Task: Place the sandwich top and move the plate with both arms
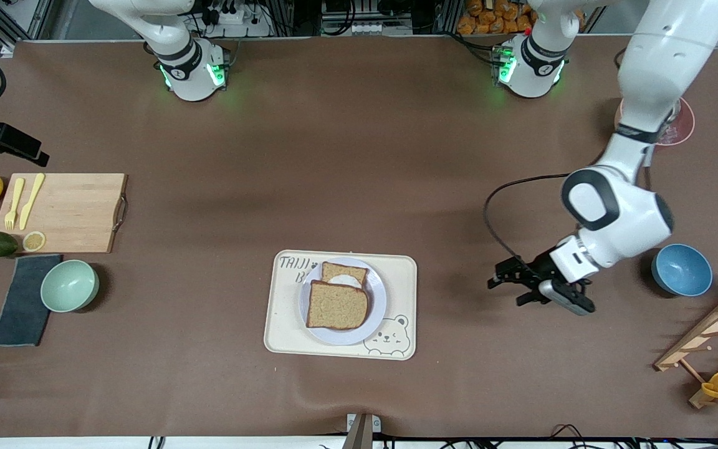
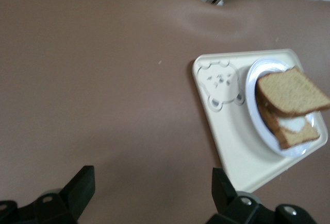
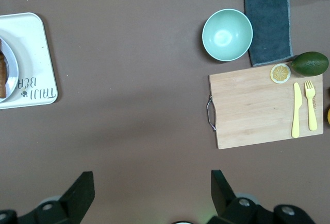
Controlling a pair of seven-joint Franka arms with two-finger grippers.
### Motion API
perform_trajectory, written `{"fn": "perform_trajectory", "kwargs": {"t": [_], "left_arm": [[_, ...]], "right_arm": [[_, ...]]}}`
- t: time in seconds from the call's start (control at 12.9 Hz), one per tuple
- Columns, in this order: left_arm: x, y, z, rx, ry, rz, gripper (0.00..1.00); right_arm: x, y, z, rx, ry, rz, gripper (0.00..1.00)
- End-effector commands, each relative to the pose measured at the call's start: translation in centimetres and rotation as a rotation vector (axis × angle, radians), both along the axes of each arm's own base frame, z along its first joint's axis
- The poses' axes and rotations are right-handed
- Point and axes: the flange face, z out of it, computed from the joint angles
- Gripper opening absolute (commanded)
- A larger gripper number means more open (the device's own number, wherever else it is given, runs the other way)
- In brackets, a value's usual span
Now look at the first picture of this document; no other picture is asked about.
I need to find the yellow plastic fork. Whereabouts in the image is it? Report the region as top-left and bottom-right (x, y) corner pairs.
(4, 177), (26, 231)

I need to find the cream bear print tray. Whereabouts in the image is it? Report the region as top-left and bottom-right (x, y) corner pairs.
(264, 251), (418, 361)

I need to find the white power strip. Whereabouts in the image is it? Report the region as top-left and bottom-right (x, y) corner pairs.
(200, 5), (272, 38)

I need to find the pale lilac round plate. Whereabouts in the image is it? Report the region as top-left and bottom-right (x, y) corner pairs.
(299, 257), (388, 346)

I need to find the yellow plastic knife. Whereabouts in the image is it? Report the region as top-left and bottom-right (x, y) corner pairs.
(19, 173), (45, 231)

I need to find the wooden cutting board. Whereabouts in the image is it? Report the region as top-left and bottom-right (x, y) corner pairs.
(0, 173), (129, 254)

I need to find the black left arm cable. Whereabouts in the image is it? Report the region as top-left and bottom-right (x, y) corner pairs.
(484, 175), (572, 266)

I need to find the pink bowl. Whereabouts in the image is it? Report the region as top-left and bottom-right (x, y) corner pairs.
(616, 97), (696, 148)

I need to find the plain brown bread slice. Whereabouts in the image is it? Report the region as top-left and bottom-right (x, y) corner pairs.
(306, 280), (370, 331)

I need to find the pile of bread rolls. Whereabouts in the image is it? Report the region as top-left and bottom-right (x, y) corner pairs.
(457, 0), (587, 36)

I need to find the wooden cup rack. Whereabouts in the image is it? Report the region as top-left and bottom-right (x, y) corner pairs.
(654, 288), (718, 409)

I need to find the dark grey cloth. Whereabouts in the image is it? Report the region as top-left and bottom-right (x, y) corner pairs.
(0, 254), (62, 347)

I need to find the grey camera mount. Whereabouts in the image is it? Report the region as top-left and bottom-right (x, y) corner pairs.
(342, 413), (382, 449)

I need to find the mint green bowl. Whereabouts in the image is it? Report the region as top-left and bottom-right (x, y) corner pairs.
(41, 259), (100, 313)

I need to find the blue bowl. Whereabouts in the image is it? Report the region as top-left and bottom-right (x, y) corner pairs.
(651, 243), (714, 297)

